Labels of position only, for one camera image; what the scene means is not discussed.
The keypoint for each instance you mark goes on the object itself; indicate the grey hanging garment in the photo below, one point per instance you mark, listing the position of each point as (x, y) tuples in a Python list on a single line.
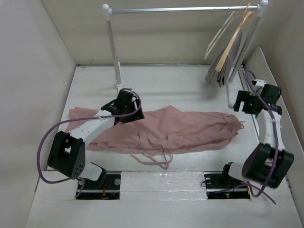
[(221, 77)]

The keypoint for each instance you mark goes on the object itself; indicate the tan wooden hanger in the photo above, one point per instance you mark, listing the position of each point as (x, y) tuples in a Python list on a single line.
[(234, 39)]

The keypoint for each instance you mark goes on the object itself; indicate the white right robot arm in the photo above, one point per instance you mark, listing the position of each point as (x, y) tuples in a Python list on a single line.
[(269, 162)]

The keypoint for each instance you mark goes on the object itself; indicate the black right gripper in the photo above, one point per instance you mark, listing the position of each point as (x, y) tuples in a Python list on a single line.
[(243, 96)]

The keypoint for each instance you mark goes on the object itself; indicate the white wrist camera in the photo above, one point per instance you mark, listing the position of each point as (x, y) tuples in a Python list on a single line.
[(129, 90), (258, 84)]

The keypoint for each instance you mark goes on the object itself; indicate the aluminium rail right side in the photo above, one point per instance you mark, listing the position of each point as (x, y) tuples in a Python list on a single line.
[(243, 78)]

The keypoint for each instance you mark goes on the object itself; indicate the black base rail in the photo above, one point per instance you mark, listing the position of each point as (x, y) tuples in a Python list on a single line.
[(164, 185)]

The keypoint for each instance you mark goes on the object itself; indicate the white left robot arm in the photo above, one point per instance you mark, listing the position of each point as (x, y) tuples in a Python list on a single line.
[(68, 151)]

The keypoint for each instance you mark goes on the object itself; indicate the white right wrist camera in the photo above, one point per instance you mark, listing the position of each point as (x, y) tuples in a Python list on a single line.
[(258, 84)]

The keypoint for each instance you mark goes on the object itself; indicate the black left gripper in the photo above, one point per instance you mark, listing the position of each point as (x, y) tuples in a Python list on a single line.
[(137, 116)]

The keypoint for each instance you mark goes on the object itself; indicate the white clothes rack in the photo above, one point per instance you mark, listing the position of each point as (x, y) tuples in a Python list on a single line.
[(248, 32)]

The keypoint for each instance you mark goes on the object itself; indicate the pink trousers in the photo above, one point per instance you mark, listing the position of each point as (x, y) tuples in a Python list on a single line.
[(169, 131)]

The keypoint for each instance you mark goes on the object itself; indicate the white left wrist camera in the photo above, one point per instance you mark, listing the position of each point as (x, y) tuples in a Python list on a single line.
[(129, 90)]

